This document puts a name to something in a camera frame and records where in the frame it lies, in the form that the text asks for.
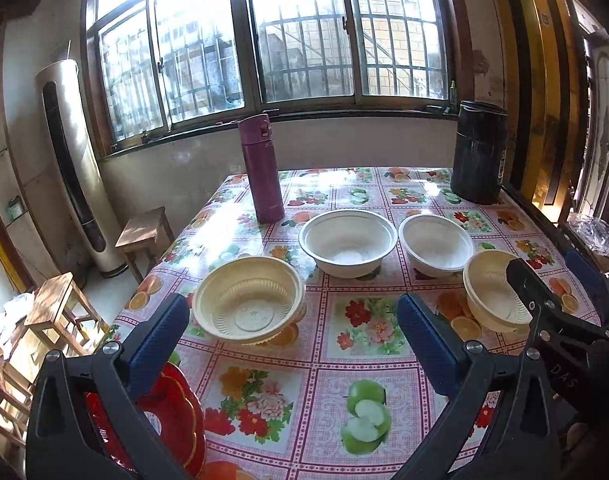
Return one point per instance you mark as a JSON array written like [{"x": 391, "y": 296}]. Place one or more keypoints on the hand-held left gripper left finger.
[{"x": 157, "y": 342}]

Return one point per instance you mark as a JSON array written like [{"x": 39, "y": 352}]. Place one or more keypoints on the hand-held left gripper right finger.
[{"x": 429, "y": 347}]

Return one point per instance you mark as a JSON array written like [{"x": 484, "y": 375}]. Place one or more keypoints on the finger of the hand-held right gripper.
[
  {"x": 587, "y": 275},
  {"x": 524, "y": 280}
]

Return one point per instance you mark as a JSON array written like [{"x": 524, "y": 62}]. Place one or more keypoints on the small cream plastic bowl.
[{"x": 489, "y": 292}]

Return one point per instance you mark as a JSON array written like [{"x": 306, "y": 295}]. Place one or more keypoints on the red plate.
[{"x": 177, "y": 425}]

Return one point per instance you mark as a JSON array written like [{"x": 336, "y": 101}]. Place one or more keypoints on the small white bowl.
[{"x": 434, "y": 245}]

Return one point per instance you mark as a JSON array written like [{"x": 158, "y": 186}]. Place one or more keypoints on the wide cream plastic bowl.
[{"x": 249, "y": 300}]

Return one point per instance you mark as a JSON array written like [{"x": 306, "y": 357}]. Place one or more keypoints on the large white bowl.
[{"x": 347, "y": 242}]

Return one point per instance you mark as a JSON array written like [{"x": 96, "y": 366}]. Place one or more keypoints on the clear plastic bag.
[{"x": 592, "y": 232}]

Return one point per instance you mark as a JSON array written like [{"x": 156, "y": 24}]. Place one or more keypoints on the light wooden stool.
[{"x": 54, "y": 300}]

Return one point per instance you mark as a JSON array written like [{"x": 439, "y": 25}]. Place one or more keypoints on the dark wooden stool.
[{"x": 144, "y": 230}]

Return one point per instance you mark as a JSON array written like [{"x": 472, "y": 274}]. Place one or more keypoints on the fruit and flower print tablecloth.
[{"x": 304, "y": 385}]

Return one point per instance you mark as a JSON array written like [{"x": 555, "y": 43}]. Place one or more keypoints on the black canister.
[{"x": 477, "y": 152}]

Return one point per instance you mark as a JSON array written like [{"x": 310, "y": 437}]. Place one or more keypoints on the low wooden stool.
[{"x": 4, "y": 395}]

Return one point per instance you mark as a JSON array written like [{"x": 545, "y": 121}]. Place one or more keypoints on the tower air conditioner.
[{"x": 74, "y": 160}]

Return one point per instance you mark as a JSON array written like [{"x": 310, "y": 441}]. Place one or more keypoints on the purple thermos bottle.
[{"x": 260, "y": 170}]

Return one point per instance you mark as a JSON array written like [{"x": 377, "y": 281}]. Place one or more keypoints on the green bottle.
[{"x": 453, "y": 91}]

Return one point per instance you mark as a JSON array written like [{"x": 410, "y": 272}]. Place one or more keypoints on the barred window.
[{"x": 264, "y": 35}]

